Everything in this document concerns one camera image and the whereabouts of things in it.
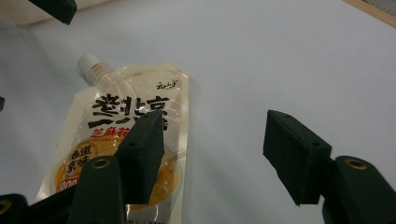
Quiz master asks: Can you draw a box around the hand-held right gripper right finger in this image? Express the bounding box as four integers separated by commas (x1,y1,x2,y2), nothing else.
262,109,396,224

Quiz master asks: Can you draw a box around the wooden strip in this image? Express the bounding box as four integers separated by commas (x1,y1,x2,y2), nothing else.
342,0,396,29

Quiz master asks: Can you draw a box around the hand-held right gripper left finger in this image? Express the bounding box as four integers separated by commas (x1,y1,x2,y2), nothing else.
66,110,165,224

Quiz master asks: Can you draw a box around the cream sauce pouch with spout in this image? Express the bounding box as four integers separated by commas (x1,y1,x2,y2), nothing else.
36,53,190,224

